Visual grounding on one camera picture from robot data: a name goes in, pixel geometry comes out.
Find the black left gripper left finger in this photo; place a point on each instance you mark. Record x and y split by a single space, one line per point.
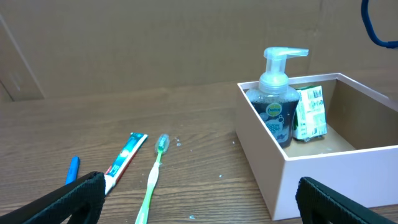
79 202

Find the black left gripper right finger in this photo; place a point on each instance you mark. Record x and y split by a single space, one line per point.
319 204

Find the blue disposable razor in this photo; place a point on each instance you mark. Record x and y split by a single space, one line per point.
73 170

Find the toothpaste tube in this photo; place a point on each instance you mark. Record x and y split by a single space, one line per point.
121 162

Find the white cardboard box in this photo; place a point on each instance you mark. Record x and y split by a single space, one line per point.
357 157

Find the green white soap box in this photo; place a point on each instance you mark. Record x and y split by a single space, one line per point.
310 114

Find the green toothbrush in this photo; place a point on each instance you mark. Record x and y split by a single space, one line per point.
161 148

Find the clear soap bottle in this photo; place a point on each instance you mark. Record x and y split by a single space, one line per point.
274 99

